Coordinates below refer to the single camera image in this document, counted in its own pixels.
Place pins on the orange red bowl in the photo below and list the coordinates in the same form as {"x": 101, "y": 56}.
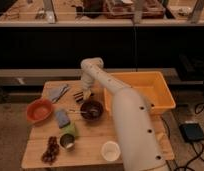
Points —
{"x": 39, "y": 110}

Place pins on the dark brown bowl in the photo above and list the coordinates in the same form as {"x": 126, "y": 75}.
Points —
{"x": 91, "y": 110}

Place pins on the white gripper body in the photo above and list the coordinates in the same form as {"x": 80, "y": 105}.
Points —
{"x": 87, "y": 82}

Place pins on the metal spoon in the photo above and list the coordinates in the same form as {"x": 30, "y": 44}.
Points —
{"x": 76, "y": 111}

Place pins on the white paper cup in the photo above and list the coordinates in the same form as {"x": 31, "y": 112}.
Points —
{"x": 110, "y": 151}

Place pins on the orange plastic bin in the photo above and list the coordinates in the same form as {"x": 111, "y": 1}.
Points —
{"x": 146, "y": 91}

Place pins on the yellow corn piece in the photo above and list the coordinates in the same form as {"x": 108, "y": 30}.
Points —
{"x": 160, "y": 136}

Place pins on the green sponge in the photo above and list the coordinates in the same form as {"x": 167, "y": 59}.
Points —
{"x": 70, "y": 129}

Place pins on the dark grape bunch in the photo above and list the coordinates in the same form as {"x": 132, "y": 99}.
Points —
{"x": 50, "y": 155}

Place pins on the black foot pedal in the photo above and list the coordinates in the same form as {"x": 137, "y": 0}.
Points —
{"x": 191, "y": 132}

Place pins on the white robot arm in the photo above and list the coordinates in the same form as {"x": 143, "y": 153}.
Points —
{"x": 140, "y": 150}

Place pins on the small metal cup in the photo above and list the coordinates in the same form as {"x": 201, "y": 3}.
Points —
{"x": 67, "y": 141}

